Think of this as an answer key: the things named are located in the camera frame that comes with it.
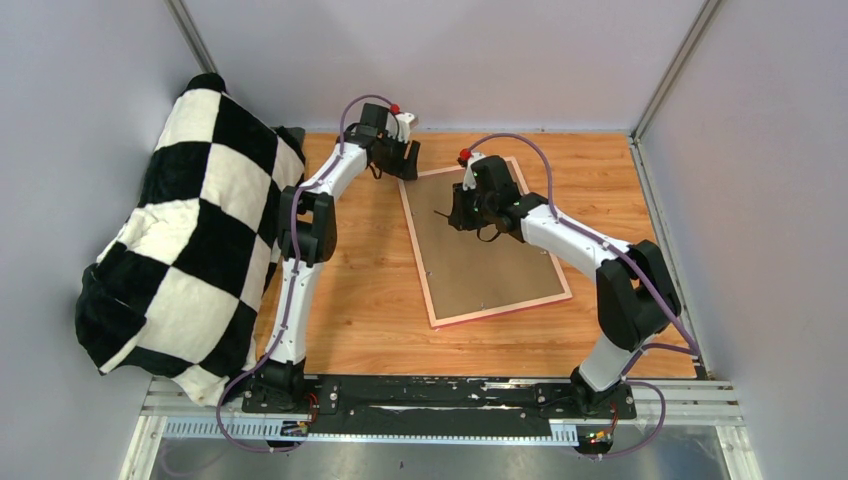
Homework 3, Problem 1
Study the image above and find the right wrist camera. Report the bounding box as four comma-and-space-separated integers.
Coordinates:
458, 151, 486, 191

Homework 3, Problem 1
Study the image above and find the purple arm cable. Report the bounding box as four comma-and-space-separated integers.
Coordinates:
215, 93, 399, 455
463, 133, 702, 462

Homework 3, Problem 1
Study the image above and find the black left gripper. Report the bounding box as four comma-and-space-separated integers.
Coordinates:
375, 131, 419, 182

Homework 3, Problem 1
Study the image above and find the white slotted cable duct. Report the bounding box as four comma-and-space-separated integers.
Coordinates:
158, 415, 581, 445

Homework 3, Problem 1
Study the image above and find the brown frame backing board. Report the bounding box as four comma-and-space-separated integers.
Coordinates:
404, 160, 568, 323

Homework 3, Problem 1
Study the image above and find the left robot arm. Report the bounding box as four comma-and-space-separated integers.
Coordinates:
242, 103, 420, 413

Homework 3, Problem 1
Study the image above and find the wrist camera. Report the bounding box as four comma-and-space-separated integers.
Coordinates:
458, 151, 486, 191
387, 112, 419, 143

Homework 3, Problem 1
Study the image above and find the pink picture frame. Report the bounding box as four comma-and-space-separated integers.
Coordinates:
397, 156, 574, 331

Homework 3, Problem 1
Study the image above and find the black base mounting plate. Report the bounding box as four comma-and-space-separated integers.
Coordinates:
262, 375, 637, 438

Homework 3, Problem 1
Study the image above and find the black white checkered pillow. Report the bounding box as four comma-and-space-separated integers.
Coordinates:
74, 73, 305, 406

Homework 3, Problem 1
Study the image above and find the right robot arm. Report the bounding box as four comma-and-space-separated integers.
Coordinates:
448, 151, 682, 418

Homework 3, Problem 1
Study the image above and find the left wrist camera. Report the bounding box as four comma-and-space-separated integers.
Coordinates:
387, 112, 419, 143

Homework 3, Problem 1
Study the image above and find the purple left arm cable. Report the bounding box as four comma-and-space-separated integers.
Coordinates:
215, 93, 399, 455

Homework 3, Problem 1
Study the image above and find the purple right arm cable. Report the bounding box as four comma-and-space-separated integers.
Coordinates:
463, 133, 702, 462

